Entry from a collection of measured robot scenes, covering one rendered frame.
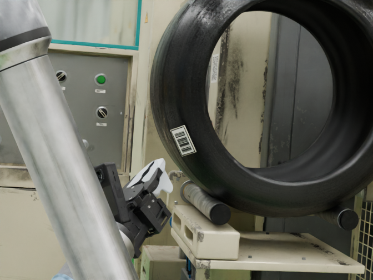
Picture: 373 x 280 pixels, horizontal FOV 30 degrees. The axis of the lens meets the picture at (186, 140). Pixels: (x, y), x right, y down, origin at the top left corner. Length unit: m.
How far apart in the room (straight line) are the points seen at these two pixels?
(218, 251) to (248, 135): 0.46
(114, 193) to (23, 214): 0.90
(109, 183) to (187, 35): 0.37
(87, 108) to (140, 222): 0.91
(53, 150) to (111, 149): 1.19
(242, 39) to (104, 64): 0.50
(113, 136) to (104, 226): 1.17
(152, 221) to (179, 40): 0.39
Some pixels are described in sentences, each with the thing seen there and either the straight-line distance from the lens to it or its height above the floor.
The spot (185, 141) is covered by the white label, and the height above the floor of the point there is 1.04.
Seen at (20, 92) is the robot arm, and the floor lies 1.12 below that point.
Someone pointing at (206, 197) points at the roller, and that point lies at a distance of 1.53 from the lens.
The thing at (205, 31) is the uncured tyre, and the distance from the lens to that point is 1.41.
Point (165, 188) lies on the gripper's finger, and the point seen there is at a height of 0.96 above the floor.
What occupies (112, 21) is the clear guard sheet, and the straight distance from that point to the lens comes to 2.12.
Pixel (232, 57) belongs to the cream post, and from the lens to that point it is 1.81.
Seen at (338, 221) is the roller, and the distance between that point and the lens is 1.53.
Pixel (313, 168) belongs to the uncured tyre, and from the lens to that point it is 1.76.
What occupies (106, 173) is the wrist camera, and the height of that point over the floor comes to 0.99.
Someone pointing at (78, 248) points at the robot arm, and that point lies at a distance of 0.98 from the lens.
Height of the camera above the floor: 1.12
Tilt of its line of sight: 3 degrees down
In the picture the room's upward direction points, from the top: 4 degrees clockwise
